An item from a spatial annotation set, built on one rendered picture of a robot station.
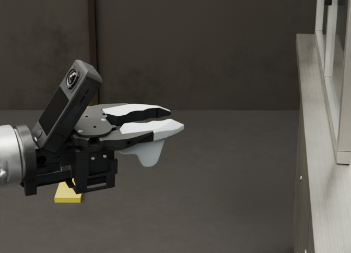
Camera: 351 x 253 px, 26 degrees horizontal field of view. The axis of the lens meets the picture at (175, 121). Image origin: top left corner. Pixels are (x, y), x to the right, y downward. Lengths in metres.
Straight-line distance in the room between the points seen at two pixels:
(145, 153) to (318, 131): 0.99
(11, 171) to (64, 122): 0.08
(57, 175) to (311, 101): 1.27
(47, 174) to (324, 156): 0.94
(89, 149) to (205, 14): 3.69
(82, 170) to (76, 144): 0.04
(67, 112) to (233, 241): 2.38
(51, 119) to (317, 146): 1.01
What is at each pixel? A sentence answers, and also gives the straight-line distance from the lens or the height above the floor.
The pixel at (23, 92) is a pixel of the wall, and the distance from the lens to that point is 4.81.
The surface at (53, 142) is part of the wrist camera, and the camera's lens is 0.93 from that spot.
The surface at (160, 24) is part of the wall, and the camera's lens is 4.61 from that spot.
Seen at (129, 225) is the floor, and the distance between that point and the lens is 3.36.
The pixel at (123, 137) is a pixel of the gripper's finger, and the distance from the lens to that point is 0.93.
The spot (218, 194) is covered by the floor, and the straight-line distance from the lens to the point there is 3.64.
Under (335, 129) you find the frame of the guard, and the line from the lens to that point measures 1.85.
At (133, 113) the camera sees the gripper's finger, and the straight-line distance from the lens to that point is 1.00.
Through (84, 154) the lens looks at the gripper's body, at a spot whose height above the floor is 1.22.
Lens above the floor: 1.57
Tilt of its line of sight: 20 degrees down
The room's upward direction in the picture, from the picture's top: straight up
